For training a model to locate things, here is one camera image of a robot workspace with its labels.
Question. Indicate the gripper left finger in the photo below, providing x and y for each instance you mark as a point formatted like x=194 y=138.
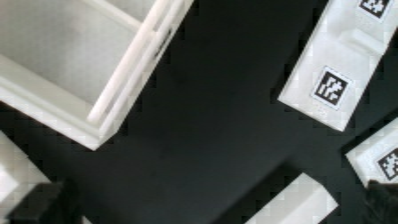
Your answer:
x=40 y=209

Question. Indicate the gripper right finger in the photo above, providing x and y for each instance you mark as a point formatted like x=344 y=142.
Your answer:
x=381 y=202

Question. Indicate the white cabinet door panel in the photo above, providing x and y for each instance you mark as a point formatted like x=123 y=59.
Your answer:
x=374 y=156
x=340 y=58

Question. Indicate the white cabinet body box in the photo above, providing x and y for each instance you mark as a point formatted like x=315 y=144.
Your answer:
x=81 y=49

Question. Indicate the white obstacle wall fence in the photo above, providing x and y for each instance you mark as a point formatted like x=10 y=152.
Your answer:
x=301 y=206

